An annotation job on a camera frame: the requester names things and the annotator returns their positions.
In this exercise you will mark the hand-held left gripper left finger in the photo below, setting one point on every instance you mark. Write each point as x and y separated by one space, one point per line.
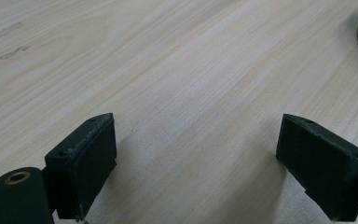
80 168

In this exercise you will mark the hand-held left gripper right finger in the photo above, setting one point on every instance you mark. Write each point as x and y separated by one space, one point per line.
323 168

